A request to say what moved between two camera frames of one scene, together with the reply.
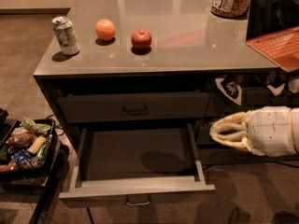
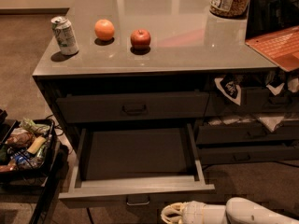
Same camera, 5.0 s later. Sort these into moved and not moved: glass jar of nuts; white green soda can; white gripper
Moved: white gripper
Not moved: white green soda can; glass jar of nuts
